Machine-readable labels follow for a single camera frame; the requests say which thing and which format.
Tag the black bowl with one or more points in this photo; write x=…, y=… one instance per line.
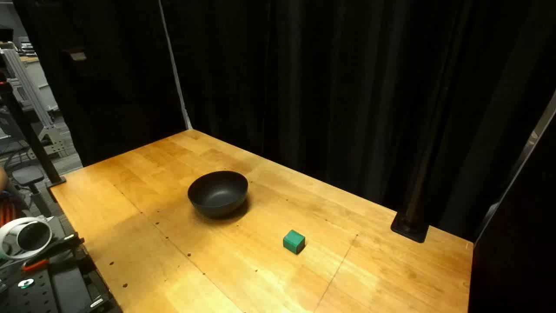
x=217, y=195

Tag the green block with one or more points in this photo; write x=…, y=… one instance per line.
x=293, y=241

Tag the black curtain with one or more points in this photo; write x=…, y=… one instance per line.
x=330, y=87

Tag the black pole with base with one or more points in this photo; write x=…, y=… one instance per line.
x=30, y=134
x=412, y=204

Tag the black stool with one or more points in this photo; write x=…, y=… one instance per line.
x=30, y=178

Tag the black perforated plate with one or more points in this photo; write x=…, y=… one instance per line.
x=26, y=293

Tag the aluminium frame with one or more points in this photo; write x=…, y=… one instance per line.
x=28, y=91

